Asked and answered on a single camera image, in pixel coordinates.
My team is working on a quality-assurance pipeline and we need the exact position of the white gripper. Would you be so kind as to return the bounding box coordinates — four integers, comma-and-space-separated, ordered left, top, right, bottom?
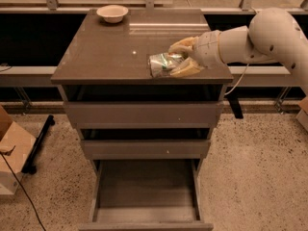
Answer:
168, 30, 223, 78

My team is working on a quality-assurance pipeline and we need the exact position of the green silver 7up can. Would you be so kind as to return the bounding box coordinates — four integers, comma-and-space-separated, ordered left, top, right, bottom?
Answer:
148, 53, 185, 78

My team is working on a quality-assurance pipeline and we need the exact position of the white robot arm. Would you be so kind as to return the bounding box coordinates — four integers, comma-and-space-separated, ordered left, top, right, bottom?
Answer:
168, 8, 308, 92

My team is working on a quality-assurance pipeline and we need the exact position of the grey drawer cabinet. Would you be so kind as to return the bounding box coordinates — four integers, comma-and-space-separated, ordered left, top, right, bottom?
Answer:
50, 8, 234, 231

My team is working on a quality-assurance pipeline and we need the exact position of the grey top drawer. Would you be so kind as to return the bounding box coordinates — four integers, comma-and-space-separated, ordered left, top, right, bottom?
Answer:
62, 84, 223, 129

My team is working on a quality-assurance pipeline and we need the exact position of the grey drawer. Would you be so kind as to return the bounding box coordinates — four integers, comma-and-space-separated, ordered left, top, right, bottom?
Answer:
62, 84, 223, 129
79, 159, 214, 231
81, 128, 210, 160

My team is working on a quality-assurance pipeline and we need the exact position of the grey middle drawer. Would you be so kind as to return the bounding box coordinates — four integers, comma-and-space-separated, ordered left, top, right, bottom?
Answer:
81, 128, 210, 160

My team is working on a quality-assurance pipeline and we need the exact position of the grey bottom drawer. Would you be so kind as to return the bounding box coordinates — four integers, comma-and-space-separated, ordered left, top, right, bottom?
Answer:
79, 159, 214, 231

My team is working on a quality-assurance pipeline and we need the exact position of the white paper bowl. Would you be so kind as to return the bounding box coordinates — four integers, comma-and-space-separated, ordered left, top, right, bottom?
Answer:
96, 5, 129, 23

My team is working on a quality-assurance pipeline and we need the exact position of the cardboard box right edge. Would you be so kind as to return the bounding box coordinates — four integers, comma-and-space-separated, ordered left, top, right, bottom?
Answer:
296, 96, 308, 131

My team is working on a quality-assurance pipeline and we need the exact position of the black stand foot left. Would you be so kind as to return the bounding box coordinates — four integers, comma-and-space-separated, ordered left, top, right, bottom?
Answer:
22, 115, 55, 174

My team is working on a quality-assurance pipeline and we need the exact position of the white hanging cable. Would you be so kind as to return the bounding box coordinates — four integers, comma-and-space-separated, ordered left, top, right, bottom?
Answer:
224, 63, 250, 97

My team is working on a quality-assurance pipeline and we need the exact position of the black bracket foot right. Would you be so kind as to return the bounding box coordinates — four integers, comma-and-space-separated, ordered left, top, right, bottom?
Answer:
227, 96, 244, 119

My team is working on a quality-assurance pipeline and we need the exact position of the black floor cable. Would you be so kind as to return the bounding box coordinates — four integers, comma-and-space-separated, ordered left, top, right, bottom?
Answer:
0, 151, 47, 231

